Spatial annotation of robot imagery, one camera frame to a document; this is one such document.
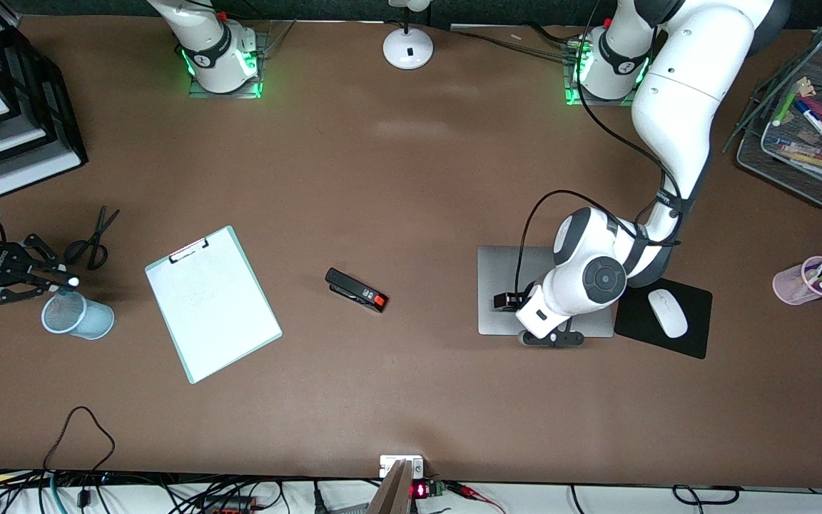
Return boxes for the silver laptop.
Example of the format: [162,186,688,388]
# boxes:
[477,246,614,338]

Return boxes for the green marker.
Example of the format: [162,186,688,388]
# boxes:
[773,77,812,129]

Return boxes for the light blue mesh cup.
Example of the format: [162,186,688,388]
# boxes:
[41,288,116,341]

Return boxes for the black scissors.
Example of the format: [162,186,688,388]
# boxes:
[64,206,121,271]

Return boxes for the black stacked letter tray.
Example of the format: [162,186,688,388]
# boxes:
[0,0,89,200]

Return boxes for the black mouse pad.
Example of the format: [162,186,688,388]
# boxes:
[614,277,713,360]

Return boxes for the black stapler red tip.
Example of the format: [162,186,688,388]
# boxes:
[325,268,388,313]

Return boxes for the white computer mouse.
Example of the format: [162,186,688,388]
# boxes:
[648,288,689,339]

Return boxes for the mint clipboard with white paper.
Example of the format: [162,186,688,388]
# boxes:
[144,226,283,385]

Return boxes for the white power box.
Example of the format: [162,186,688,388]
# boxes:
[380,455,425,480]

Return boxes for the white lamp base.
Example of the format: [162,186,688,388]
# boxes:
[382,0,435,71]

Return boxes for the pink translucent pen cup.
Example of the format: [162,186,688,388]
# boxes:
[773,256,822,306]

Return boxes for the black mesh desk tray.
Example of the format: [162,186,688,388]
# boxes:
[723,32,822,210]

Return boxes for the yellow pen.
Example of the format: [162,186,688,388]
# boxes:
[775,146,822,171]

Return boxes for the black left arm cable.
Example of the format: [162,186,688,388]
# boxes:
[512,0,684,301]

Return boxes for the black looped cable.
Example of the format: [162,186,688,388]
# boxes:
[43,405,116,473]

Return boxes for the red probe cable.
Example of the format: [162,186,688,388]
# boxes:
[445,481,506,514]

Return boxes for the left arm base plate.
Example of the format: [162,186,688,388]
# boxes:
[563,39,643,108]

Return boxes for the wooden post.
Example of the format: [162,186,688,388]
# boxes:
[366,459,416,514]

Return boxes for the tangled floor cables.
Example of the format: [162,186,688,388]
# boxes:
[0,468,290,514]

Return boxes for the black table cable bundle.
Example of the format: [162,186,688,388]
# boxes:
[450,24,583,61]

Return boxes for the thin black floor cable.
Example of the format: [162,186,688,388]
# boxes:
[671,483,741,506]

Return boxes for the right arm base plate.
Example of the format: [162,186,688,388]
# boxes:
[187,21,275,100]

